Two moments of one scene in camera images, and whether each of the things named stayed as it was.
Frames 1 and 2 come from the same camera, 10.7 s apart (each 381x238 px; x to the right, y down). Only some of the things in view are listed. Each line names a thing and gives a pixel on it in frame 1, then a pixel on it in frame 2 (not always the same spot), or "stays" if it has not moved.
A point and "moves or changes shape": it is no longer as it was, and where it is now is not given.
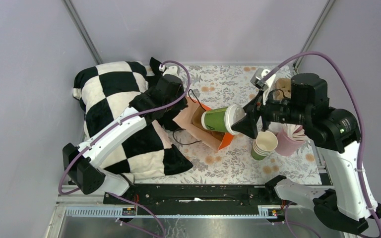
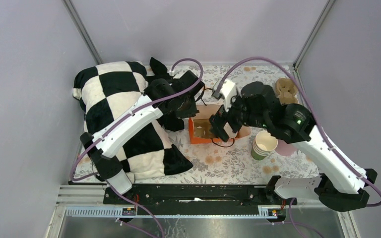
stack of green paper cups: (266, 142) stays
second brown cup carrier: (284, 85) stays
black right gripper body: (284, 111) to (238, 114)
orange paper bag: (190, 119) moves or changes shape
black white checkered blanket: (105, 91) stays
